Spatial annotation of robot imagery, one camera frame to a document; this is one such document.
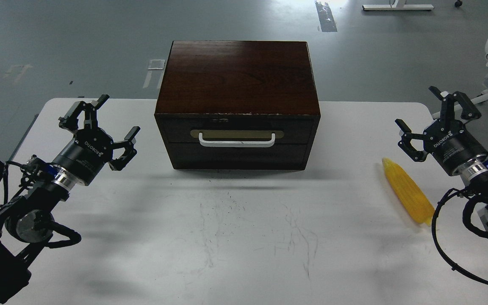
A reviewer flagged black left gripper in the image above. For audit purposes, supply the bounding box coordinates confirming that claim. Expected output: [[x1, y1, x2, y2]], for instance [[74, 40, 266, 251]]
[[51, 94, 141, 187]]

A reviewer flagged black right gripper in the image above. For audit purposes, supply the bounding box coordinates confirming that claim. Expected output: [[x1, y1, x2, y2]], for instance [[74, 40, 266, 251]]
[[395, 86, 488, 177]]

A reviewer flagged wooden drawer with white handle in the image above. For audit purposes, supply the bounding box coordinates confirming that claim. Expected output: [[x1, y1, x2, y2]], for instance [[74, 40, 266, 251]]
[[157, 117, 313, 144]]

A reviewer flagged yellow corn cob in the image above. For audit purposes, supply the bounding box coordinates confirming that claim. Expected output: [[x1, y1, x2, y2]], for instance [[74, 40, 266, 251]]
[[382, 158, 435, 226]]

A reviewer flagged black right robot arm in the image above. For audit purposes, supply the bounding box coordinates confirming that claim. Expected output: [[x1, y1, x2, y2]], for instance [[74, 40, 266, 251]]
[[395, 86, 488, 238]]

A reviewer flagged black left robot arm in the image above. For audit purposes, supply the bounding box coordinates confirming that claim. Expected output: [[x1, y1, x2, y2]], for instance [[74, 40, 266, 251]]
[[0, 94, 140, 304]]

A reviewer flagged dark wooden drawer cabinet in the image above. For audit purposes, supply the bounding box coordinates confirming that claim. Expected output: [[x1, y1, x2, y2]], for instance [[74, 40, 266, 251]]
[[155, 41, 320, 170]]

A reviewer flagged white desk leg base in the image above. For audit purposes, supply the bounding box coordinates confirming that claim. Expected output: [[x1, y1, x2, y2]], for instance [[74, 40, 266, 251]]
[[362, 0, 434, 11]]

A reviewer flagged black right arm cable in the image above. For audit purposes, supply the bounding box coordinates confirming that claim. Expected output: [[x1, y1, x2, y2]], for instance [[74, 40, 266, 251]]
[[431, 188, 488, 294]]

